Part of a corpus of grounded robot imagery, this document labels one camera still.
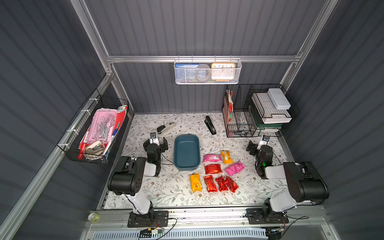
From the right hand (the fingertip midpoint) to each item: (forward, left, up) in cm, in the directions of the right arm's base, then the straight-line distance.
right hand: (262, 142), depth 92 cm
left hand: (+1, +66, +2) cm, 66 cm away
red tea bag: (-15, +32, -7) cm, 36 cm away
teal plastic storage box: (-5, +47, -4) cm, 47 cm away
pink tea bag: (-9, +31, -4) cm, 33 cm away
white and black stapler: (+14, +65, -4) cm, 67 cm away
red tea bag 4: (-24, +21, -6) cm, 32 cm away
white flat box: (+27, -14, +13) cm, 33 cm away
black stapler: (+20, +32, -5) cm, 38 cm away
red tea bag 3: (-25, +27, -5) cm, 36 cm away
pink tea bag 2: (-15, +18, -6) cm, 24 cm away
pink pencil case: (-7, +87, +23) cm, 90 cm away
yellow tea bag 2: (-25, +41, -4) cm, 48 cm away
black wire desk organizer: (+32, -2, -3) cm, 32 cm away
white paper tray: (+20, -9, +11) cm, 25 cm away
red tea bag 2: (-24, +33, -6) cm, 41 cm away
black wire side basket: (-20, +84, +21) cm, 89 cm away
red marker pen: (-17, +91, +23) cm, 96 cm away
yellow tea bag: (-9, +22, -5) cm, 24 cm away
